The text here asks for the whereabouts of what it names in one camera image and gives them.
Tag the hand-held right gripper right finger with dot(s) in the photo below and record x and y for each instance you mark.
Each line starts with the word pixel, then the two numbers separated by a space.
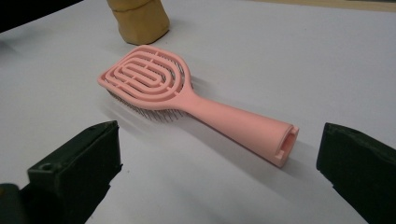
pixel 361 165

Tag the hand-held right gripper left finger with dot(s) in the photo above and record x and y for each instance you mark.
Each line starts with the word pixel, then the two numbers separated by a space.
pixel 74 168

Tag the pink vented hairbrush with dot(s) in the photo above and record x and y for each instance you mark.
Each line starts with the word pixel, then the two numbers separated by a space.
pixel 218 115

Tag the tan cardboard object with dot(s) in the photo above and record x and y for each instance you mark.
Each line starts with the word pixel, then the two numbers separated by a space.
pixel 140 20

